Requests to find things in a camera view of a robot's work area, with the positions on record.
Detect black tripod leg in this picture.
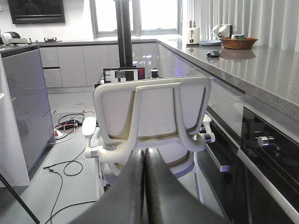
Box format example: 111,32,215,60
0,174,40,224

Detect black computer mouse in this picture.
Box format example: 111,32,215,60
206,50,220,58

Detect grey kitchen island cabinet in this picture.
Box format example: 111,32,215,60
0,44,55,187

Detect black framed wall picture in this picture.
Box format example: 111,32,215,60
8,0,65,24

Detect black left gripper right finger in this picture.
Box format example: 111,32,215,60
145,148,230,224

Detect tangled red black cables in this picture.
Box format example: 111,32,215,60
53,111,94,140

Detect built-in black oven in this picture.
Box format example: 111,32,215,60
198,108,299,224

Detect white electric kettle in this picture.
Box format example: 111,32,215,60
211,24,233,38

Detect black vertical pole stand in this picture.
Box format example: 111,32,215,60
115,0,133,67

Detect wicker basket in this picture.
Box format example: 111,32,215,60
220,37,258,49

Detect white mesh office chair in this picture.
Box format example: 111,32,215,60
82,76,215,200

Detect white toaster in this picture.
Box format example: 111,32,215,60
186,20,200,47

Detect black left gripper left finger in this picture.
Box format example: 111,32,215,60
71,149,144,224

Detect open laptop computer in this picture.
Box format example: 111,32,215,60
103,67,145,83

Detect black device on floor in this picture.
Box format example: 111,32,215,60
147,68,162,79

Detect white label printer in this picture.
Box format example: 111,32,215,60
1,32,28,45

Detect blue plate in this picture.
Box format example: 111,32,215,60
199,40,221,46

